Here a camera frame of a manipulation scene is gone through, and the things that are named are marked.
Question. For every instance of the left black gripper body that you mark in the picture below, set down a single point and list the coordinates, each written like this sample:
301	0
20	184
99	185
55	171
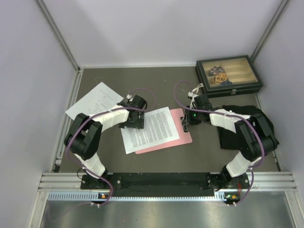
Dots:
138	123

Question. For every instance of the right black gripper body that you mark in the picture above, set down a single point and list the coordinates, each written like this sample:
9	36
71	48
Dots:
194	117

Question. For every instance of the dense text paper sheet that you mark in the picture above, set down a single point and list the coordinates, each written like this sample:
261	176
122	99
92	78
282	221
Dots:
159	128

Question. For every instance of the form paper sheet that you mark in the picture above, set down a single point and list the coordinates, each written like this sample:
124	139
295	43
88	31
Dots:
99	99

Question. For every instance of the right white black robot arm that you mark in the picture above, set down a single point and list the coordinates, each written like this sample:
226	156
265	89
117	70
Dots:
243	128

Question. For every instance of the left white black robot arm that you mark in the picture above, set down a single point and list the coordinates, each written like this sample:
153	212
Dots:
83	137

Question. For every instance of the white ribbon loop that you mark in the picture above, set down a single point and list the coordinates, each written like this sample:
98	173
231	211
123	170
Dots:
194	92

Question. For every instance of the black folded cloth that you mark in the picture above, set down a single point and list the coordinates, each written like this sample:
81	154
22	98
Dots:
229	140

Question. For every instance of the dark green display box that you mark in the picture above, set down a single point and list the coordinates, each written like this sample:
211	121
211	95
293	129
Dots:
228	76

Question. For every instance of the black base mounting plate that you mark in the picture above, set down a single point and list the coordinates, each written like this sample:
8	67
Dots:
172	184

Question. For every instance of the grey slotted cable duct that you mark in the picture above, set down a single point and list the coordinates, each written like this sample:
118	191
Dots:
98	197

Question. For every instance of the aluminium front rail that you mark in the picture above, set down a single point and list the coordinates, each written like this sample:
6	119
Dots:
263	181

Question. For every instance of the left aluminium frame post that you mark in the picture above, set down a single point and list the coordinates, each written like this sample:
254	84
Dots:
57	33

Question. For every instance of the aluminium frame post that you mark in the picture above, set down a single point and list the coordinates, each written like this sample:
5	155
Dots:
57	33
271	25

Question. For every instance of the right aluminium frame post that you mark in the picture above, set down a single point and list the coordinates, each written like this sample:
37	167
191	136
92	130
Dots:
271	25

